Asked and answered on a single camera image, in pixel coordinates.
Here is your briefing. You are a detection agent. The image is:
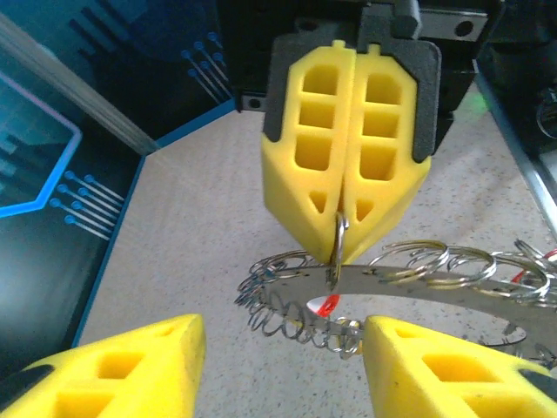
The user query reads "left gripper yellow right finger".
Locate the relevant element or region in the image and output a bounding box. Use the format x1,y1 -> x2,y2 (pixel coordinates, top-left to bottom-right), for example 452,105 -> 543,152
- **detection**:
363,315 -> 557,418

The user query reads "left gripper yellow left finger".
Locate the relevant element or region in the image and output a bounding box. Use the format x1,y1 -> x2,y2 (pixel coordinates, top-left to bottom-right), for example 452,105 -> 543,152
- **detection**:
0,313 -> 206,418

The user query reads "small silver split ring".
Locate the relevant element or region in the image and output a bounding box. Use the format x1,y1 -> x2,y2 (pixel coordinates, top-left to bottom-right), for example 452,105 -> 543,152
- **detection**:
326,211 -> 352,293

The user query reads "red white key tag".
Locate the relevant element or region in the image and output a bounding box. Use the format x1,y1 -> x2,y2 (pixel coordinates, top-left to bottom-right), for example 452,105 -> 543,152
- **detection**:
306,293 -> 341,318

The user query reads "aluminium frame post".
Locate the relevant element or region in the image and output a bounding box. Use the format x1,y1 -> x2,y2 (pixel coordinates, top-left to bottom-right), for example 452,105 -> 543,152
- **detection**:
0,12 -> 160,156

